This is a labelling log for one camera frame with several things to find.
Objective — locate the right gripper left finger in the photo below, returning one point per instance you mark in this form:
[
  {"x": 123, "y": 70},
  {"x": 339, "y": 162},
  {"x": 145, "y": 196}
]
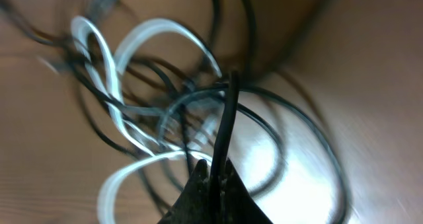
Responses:
[{"x": 192, "y": 206}]

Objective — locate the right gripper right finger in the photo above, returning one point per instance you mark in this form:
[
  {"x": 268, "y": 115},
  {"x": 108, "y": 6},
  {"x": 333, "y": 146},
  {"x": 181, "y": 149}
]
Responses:
[{"x": 237, "y": 206}]

